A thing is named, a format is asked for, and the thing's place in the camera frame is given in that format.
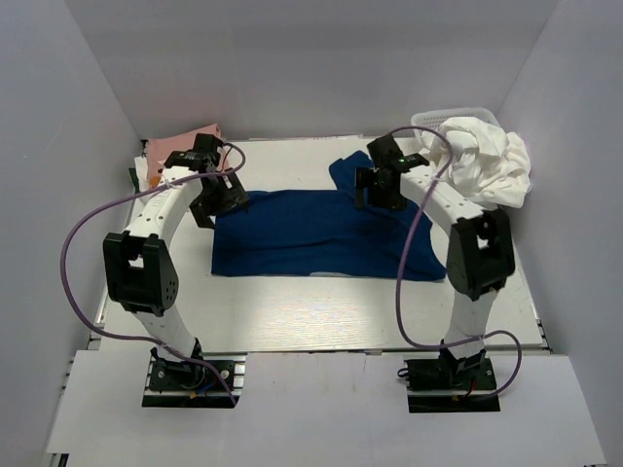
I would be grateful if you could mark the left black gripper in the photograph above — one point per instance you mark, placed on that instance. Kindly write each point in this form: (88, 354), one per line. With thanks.
(234, 197)

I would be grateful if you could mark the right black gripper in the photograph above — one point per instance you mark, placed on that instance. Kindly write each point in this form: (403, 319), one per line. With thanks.
(364, 180)

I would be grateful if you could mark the blue t-shirt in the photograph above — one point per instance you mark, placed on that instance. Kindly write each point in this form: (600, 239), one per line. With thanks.
(312, 232)

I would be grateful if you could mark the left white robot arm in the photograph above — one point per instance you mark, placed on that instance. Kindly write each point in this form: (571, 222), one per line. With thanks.
(140, 273)

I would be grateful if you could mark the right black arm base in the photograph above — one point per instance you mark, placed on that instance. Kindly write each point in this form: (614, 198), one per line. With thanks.
(432, 388)

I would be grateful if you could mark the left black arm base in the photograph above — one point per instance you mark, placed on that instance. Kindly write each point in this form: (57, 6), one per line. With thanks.
(176, 388)

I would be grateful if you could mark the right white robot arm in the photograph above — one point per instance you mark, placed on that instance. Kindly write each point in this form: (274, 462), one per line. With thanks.
(480, 255)

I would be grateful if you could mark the crumpled white t-shirts pile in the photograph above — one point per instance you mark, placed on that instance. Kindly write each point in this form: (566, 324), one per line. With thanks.
(481, 161)

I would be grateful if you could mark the folded pink t-shirt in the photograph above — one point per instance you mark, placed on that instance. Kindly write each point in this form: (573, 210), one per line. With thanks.
(159, 149)

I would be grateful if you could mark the white plastic basket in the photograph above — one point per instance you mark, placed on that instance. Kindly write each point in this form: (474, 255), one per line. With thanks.
(433, 119)

